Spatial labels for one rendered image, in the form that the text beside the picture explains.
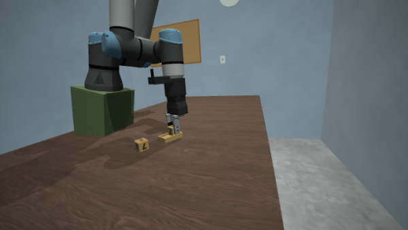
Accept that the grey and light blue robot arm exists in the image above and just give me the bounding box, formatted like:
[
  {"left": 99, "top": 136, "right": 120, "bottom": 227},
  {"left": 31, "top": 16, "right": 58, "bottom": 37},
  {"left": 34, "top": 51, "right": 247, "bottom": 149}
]
[{"left": 84, "top": 0, "right": 184, "bottom": 92}]

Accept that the tan wooden cube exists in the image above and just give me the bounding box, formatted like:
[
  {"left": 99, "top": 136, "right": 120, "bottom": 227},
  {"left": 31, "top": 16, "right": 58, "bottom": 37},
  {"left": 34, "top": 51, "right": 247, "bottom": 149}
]
[
  {"left": 135, "top": 138, "right": 150, "bottom": 152},
  {"left": 167, "top": 125, "right": 175, "bottom": 135}
]

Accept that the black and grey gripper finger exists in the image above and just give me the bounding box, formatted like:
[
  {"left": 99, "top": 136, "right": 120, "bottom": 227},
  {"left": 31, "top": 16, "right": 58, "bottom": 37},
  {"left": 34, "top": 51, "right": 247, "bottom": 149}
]
[
  {"left": 173, "top": 114, "right": 185, "bottom": 134},
  {"left": 165, "top": 114, "right": 174, "bottom": 126}
]

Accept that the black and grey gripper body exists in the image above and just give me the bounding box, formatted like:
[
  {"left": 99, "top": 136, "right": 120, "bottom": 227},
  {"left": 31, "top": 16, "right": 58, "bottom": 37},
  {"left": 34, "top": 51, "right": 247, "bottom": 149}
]
[{"left": 148, "top": 64, "right": 188, "bottom": 116}]

